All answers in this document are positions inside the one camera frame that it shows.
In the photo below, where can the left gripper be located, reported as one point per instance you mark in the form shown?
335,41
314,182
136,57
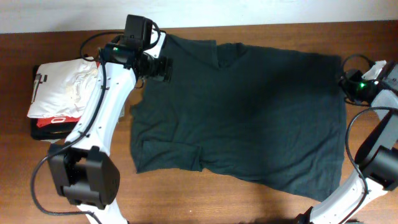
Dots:
163,69

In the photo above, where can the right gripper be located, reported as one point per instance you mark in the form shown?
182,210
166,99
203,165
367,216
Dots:
351,78

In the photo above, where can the dark green t-shirt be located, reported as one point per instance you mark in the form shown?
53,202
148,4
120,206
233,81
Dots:
264,115

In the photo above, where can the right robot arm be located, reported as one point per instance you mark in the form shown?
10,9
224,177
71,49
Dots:
375,163

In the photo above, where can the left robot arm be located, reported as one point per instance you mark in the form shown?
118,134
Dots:
81,169

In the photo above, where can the white folded t-shirt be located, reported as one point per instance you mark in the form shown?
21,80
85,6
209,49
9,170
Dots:
62,90

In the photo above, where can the black folded garment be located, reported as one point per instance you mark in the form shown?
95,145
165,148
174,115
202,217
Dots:
50,131

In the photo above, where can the red folded t-shirt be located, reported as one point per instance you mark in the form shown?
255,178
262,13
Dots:
56,120

